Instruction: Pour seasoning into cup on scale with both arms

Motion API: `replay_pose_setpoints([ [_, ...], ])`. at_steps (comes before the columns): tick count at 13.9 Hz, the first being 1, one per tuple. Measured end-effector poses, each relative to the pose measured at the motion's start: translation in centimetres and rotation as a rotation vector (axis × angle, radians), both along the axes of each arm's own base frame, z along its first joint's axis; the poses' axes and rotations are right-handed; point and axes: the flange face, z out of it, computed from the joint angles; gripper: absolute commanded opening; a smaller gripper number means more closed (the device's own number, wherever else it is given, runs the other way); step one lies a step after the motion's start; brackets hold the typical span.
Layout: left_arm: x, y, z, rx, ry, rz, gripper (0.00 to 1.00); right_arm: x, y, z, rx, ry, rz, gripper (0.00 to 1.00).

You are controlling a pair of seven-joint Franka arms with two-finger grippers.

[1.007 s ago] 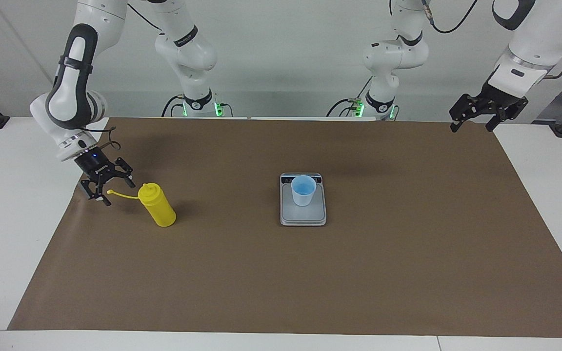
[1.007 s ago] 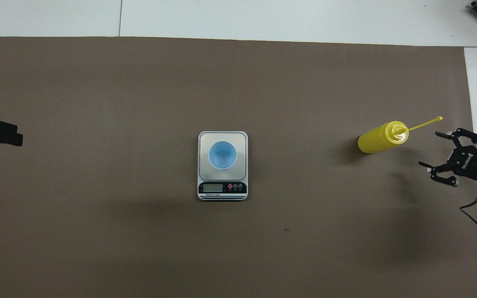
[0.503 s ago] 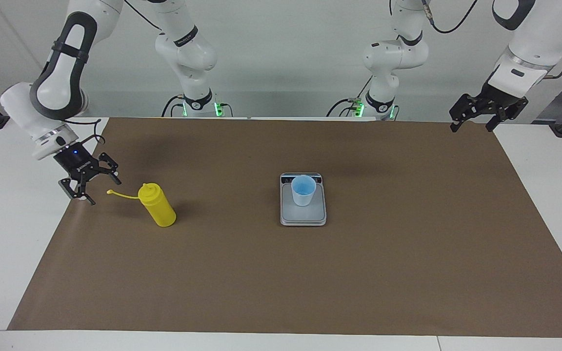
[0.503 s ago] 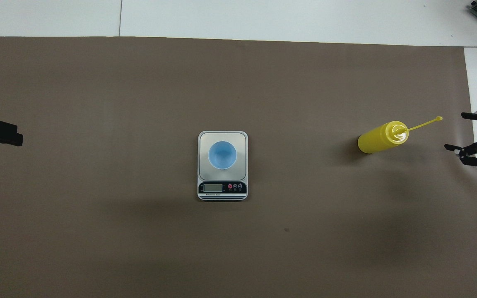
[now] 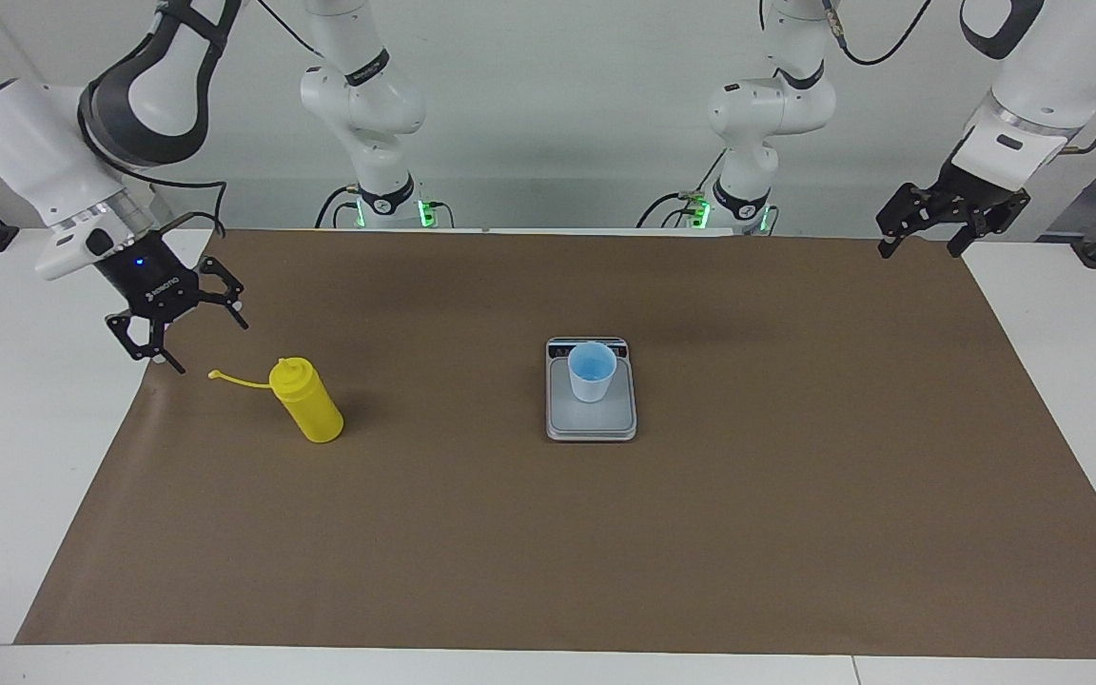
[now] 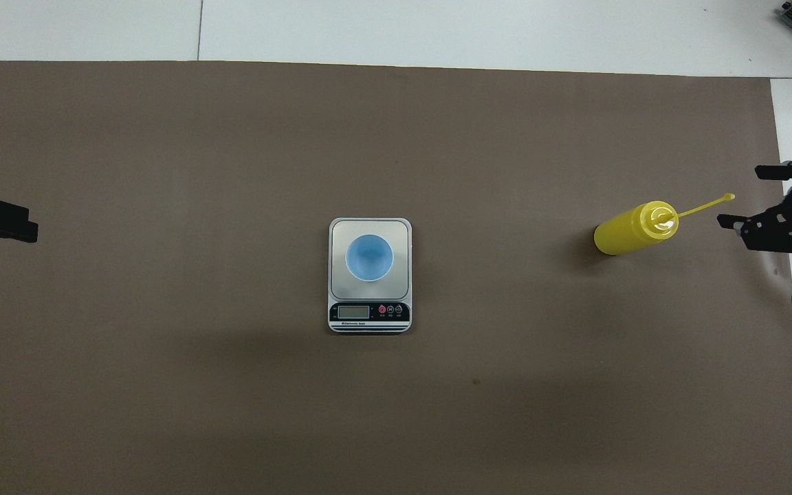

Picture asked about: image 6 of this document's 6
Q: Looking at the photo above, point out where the light blue paper cup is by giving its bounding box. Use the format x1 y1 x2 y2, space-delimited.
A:
345 234 395 283

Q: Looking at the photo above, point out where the silver digital kitchen scale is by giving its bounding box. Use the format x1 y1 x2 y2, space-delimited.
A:
328 218 413 335

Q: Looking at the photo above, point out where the yellow squeeze bottle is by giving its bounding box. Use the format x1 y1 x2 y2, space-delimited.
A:
593 194 736 256

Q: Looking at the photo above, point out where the brown paper table mat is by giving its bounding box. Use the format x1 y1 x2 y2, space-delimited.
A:
0 60 792 495

